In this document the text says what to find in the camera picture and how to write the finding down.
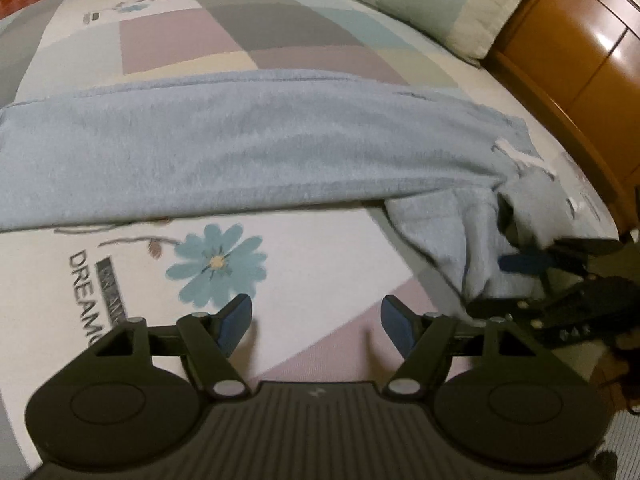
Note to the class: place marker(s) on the wooden headboard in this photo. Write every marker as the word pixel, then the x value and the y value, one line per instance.
pixel 575 60

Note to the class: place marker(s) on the grey sweatpants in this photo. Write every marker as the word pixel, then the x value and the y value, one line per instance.
pixel 225 150

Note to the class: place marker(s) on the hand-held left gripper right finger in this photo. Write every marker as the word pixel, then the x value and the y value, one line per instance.
pixel 397 326

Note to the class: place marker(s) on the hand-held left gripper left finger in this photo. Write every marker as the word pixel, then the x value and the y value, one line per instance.
pixel 235 321

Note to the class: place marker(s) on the patchwork bed sheet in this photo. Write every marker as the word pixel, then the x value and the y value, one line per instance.
pixel 310 35

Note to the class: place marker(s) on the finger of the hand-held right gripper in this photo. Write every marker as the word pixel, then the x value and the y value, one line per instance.
pixel 522 263
pixel 500 308

